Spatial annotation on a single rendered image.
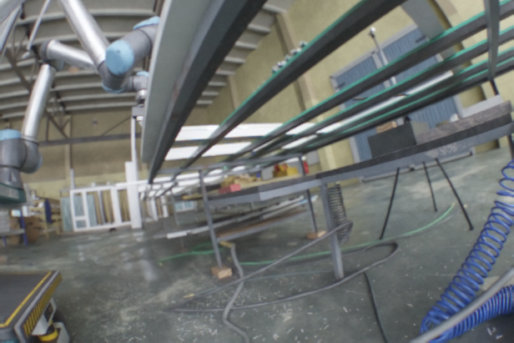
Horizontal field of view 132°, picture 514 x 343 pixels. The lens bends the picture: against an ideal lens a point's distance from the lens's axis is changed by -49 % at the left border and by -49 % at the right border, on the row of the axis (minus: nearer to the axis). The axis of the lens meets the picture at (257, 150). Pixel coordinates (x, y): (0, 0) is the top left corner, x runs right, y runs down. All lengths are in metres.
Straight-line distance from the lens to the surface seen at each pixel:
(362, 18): 0.45
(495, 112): 0.85
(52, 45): 1.43
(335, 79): 8.41
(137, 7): 10.28
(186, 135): 1.10
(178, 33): 0.43
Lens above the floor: 0.57
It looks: 10 degrees up
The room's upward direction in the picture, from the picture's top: 12 degrees counter-clockwise
